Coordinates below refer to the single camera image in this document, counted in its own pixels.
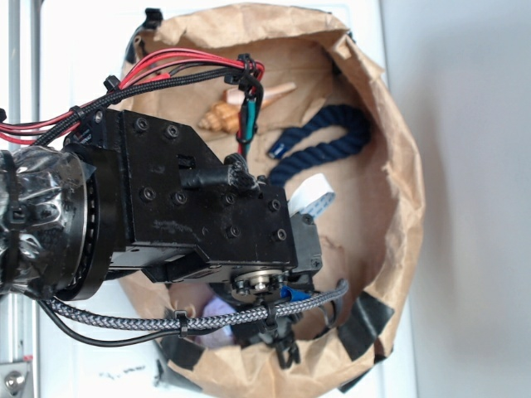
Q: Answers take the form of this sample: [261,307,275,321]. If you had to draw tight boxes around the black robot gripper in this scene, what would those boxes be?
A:
[61,110,322,300]

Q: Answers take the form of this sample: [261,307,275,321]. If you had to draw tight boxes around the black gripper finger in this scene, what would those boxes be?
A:
[231,289,328,369]

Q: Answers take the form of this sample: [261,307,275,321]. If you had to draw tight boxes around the orange conch seashell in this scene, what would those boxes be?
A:
[197,82,297,134]

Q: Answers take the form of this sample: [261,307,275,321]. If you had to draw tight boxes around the brown paper bag bin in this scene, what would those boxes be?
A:
[123,3,426,397]

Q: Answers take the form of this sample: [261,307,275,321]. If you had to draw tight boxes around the grey braided cable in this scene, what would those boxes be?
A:
[37,278,350,348]

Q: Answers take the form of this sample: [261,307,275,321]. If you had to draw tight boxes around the white flat ribbon cable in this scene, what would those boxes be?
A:
[287,172,336,218]

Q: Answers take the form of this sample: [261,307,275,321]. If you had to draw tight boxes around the red and black wire bundle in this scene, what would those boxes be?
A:
[0,46,266,158]

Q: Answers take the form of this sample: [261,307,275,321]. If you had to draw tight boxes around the navy blue twisted rope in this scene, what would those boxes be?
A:
[267,104,372,187]

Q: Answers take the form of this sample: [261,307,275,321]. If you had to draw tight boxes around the aluminium frame rail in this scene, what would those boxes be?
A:
[1,1,39,397]

